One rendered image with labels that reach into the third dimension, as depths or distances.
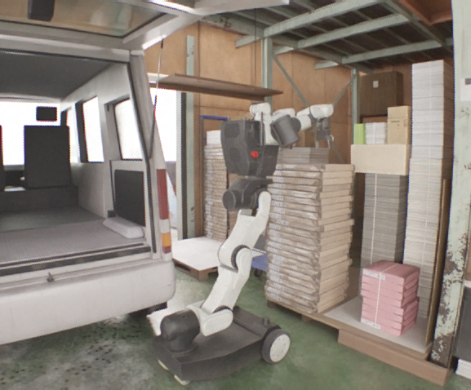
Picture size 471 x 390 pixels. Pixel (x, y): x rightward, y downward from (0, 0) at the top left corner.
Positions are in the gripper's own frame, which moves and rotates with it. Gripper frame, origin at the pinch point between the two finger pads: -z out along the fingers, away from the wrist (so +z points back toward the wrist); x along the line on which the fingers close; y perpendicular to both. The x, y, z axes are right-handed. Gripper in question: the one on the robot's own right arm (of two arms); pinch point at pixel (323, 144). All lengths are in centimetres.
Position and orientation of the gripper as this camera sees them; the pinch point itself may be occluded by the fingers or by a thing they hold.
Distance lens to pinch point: 228.1
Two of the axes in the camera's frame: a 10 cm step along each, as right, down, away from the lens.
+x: -6.3, -0.9, 7.7
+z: 0.0, -9.9, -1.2
